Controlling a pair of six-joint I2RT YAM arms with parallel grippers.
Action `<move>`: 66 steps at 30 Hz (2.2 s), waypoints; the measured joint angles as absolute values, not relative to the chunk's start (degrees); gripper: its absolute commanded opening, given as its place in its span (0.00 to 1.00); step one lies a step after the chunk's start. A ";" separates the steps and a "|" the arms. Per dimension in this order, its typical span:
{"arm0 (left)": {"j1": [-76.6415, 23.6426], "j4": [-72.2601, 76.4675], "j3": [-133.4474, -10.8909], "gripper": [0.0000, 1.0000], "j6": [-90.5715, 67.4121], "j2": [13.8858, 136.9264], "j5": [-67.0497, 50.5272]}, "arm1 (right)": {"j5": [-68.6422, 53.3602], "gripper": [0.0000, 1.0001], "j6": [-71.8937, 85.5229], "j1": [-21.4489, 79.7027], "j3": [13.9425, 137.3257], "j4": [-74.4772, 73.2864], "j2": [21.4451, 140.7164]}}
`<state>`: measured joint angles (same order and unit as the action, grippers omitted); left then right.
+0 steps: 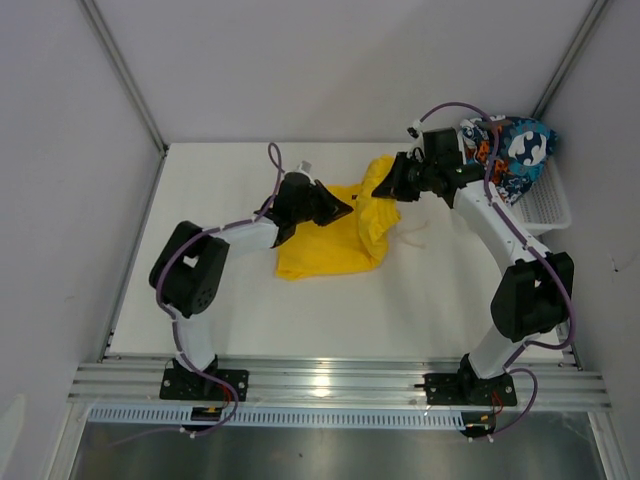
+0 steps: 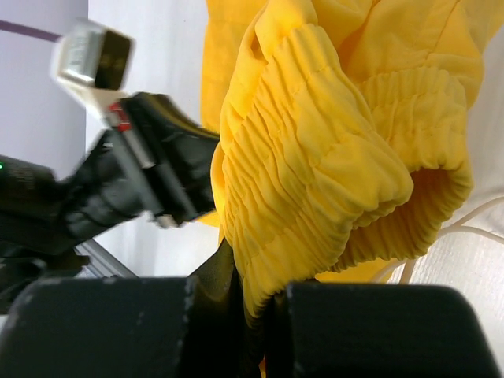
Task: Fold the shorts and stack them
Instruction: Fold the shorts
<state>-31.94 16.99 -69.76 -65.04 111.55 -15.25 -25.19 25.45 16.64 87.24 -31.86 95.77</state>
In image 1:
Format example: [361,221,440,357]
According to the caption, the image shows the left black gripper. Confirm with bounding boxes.
[293,181,352,228]

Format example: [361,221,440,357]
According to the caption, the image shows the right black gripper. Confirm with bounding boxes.
[373,152,437,203]

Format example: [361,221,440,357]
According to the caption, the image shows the yellow shorts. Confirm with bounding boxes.
[275,155,401,281]

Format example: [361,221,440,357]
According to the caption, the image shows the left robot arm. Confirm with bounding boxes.
[149,171,354,400]

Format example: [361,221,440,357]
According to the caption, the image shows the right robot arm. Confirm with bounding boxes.
[372,128,574,404]

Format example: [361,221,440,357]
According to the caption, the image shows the patterned blue orange shorts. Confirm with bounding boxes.
[458,115,558,206]

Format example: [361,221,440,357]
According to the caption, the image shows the white plastic basket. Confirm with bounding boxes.
[511,158,572,237]

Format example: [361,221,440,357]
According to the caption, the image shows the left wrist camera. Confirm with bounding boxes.
[295,161,315,183]

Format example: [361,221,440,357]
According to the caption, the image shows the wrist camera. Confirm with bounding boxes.
[407,119,424,140]
[295,161,315,183]

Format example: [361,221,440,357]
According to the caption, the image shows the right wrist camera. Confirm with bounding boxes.
[407,119,424,140]

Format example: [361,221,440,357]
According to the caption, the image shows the aluminium mounting rail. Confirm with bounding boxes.
[68,356,612,412]

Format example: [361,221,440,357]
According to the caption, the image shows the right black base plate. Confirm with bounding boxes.
[414,373,517,407]

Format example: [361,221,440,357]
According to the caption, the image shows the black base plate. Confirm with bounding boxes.
[414,373,517,407]
[159,366,250,402]

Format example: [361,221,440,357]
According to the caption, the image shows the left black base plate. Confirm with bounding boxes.
[159,366,250,402]

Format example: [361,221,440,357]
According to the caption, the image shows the left aluminium frame post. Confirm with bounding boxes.
[77,0,168,156]

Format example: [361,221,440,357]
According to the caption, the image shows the aluminium frame post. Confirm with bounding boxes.
[77,0,168,156]
[530,0,614,120]

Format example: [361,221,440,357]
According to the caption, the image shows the white slotted cable duct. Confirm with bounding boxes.
[88,404,488,431]

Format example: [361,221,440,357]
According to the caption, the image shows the right aluminium frame post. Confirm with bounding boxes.
[530,0,614,120]

